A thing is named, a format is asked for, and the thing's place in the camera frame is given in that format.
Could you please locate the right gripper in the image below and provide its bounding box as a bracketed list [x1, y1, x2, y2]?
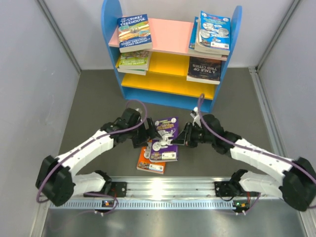
[172, 122, 215, 148]

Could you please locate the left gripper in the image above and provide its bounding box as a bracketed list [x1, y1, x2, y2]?
[127, 117, 161, 148]

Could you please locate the purple cover treehouse book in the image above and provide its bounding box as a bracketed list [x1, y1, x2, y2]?
[149, 117, 179, 163]

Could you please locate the orange bottom stack book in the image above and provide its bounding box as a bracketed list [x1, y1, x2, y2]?
[136, 140, 166, 174]

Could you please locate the lime green spine treehouse book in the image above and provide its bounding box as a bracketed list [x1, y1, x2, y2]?
[117, 68, 147, 76]

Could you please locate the Tale of Two Cities book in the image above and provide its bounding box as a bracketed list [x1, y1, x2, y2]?
[187, 57, 222, 85]

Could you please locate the dark blue spine treehouse book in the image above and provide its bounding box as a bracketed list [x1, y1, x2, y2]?
[117, 14, 153, 53]

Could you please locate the light blue cover treehouse book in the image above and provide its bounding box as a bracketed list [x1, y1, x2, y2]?
[188, 16, 228, 61]

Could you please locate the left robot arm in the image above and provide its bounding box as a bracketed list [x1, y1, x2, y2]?
[36, 108, 162, 206]

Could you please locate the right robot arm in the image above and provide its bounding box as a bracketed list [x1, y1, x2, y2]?
[171, 114, 316, 211]

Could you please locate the blue pink yellow bookshelf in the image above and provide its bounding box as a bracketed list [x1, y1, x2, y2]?
[100, 0, 243, 114]

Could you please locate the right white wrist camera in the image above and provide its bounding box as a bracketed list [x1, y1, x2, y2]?
[190, 107, 201, 128]

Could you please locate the aluminium mounting rail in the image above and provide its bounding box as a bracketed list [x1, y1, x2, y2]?
[39, 175, 309, 210]

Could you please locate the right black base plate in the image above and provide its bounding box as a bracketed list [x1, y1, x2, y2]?
[214, 181, 259, 198]

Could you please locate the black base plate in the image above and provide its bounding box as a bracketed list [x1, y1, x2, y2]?
[104, 182, 127, 198]
[214, 181, 259, 198]

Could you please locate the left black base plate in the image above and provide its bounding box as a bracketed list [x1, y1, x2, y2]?
[104, 182, 127, 198]

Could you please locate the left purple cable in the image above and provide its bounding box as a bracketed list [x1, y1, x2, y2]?
[36, 99, 149, 217]

